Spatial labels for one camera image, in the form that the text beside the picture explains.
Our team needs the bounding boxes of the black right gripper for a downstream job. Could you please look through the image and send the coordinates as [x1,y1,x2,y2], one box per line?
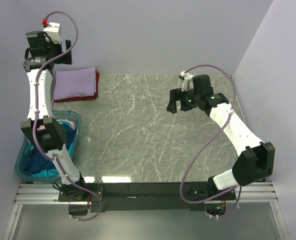
[167,86,201,114]

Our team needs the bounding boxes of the lavender t shirt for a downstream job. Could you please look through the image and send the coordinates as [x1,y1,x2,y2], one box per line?
[53,67,96,100]

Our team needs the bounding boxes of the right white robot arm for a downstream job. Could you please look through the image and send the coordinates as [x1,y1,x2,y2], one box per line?
[167,71,275,200]

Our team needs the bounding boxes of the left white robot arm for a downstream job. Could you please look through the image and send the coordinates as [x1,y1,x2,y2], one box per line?
[16,29,88,201]

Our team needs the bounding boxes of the folded red t shirt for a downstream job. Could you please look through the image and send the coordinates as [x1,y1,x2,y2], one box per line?
[54,71,100,103]

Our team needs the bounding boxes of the teal plastic laundry basket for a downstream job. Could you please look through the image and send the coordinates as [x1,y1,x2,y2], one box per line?
[15,110,81,183]

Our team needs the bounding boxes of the pink garment in basket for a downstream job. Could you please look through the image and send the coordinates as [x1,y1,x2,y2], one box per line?
[37,119,76,130]

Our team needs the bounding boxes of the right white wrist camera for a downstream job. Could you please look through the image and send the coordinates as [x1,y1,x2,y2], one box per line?
[179,71,194,92]

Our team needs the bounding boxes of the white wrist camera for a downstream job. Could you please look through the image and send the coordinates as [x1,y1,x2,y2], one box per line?
[179,71,194,92]
[42,18,62,44]

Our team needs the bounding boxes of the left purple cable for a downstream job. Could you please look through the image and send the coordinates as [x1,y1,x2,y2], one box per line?
[31,11,105,223]

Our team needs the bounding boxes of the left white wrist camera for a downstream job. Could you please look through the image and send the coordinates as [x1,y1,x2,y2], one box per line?
[42,18,62,44]

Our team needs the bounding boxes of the aluminium frame rail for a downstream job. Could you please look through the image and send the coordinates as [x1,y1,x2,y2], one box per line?
[14,182,278,205]

